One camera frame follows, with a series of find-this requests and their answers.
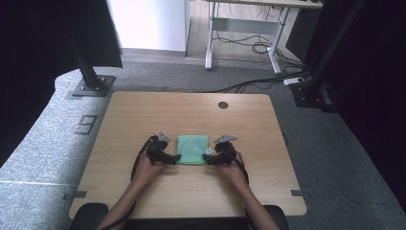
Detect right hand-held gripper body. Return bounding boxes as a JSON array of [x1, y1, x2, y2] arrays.
[[213, 133, 239, 167]]

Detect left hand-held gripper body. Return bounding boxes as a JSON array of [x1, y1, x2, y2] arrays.
[[146, 131, 172, 166]]

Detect green cloth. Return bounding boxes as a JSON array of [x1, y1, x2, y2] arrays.
[[175, 134, 214, 167]]

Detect person's left hand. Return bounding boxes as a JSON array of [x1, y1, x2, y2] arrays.
[[130, 151, 168, 190]]

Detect person's right hand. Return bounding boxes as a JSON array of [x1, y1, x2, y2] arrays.
[[219, 159, 250, 191]]

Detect grey floor outlet cover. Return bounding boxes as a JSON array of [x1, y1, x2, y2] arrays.
[[74, 114, 99, 136]]

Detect black metal stand with base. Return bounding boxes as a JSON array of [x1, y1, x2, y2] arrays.
[[290, 0, 368, 109], [67, 30, 117, 98]]

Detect grey tape strip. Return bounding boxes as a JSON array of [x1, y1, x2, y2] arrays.
[[62, 190, 88, 201]]

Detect white power strip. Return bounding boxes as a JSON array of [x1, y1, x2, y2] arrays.
[[282, 77, 306, 86]]

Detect white-legged desk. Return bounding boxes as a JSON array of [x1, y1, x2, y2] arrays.
[[204, 0, 324, 76]]

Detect white cabinet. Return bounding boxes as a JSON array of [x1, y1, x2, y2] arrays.
[[106, 0, 192, 53]]

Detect black computer case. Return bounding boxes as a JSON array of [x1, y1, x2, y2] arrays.
[[284, 7, 321, 62]]

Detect black curtain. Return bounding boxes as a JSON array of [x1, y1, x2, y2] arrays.
[[0, 0, 124, 168], [304, 0, 406, 207]]

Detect left hand-held gripper black cable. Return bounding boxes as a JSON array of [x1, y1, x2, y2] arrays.
[[101, 135, 157, 230]]

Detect long black floor cable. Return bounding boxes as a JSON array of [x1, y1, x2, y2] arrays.
[[209, 71, 312, 94]]

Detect tangled black floor cables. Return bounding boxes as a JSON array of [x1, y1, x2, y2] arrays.
[[213, 30, 305, 66]]

